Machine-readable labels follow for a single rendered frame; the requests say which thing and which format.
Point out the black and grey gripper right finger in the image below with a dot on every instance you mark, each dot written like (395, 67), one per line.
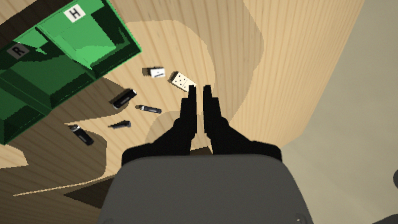
(224, 139)

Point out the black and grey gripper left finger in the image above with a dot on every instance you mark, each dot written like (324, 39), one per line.
(177, 140)

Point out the green rack of bins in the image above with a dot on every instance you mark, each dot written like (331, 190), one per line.
(44, 78)

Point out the white domino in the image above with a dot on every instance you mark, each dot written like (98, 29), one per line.
(182, 81)

